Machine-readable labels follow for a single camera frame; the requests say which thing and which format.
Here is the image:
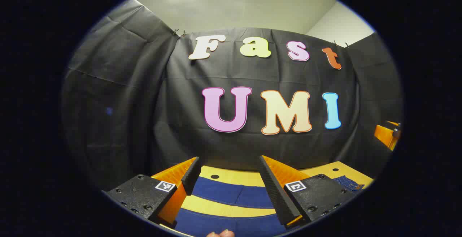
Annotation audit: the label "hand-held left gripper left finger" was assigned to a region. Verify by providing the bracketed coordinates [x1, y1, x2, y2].
[102, 156, 202, 227]

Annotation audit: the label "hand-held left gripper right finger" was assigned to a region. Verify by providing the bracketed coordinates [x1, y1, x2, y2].
[258, 155, 358, 229]

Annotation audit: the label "blue denim jeans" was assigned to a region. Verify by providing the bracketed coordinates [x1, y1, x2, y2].
[173, 175, 365, 237]

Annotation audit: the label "black backdrop cloth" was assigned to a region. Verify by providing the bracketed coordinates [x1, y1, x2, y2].
[61, 0, 403, 190]

